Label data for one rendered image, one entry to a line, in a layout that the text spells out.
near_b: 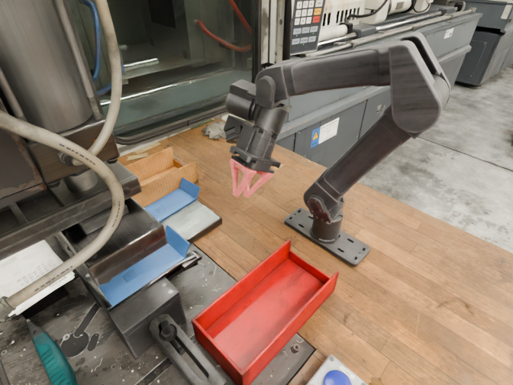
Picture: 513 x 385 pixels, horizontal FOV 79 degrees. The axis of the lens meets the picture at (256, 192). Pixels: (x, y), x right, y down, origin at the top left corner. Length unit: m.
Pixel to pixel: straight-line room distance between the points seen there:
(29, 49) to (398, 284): 0.68
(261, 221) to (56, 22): 0.56
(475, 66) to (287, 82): 4.44
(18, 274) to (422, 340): 0.74
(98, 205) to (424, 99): 0.46
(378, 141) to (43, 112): 0.46
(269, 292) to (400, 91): 0.42
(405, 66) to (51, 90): 0.42
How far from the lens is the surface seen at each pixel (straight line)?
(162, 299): 0.55
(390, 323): 0.65
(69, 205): 0.45
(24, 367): 0.69
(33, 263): 0.76
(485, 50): 4.91
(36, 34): 0.38
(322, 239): 0.72
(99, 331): 0.66
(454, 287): 0.76
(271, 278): 0.65
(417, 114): 0.51
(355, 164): 0.59
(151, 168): 0.95
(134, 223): 0.45
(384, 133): 0.55
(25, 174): 0.38
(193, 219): 0.76
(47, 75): 0.38
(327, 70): 0.55
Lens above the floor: 1.43
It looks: 38 degrees down
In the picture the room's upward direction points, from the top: straight up
